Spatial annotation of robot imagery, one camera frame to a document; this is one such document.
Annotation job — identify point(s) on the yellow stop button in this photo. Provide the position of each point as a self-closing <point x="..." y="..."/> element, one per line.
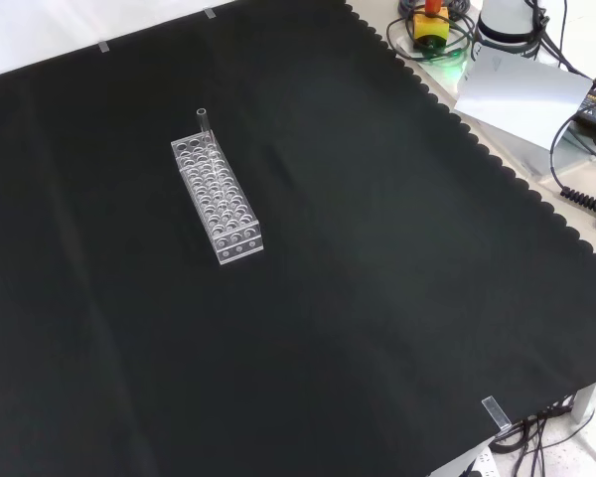
<point x="430" y="26"/>

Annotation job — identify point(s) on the white table leg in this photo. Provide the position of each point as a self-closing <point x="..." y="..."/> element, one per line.
<point x="587" y="397"/>

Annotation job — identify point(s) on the white power strip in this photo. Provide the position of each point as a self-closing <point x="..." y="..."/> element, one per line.
<point x="483" y="459"/>

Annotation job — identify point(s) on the grey tape piece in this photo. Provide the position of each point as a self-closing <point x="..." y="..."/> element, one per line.
<point x="209" y="13"/>
<point x="104" y="47"/>

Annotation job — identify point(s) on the clear test tube rack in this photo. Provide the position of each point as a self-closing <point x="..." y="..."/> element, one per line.
<point x="218" y="204"/>

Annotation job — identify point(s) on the black bench cloth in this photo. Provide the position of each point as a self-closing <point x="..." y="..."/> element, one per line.
<point x="328" y="248"/>

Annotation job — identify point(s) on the clear glass test tube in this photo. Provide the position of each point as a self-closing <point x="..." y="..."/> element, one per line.
<point x="201" y="121"/>

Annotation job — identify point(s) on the pale board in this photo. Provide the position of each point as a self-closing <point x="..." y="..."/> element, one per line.
<point x="521" y="94"/>

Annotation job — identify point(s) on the clear tape strip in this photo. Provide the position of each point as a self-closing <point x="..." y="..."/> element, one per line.
<point x="495" y="412"/>

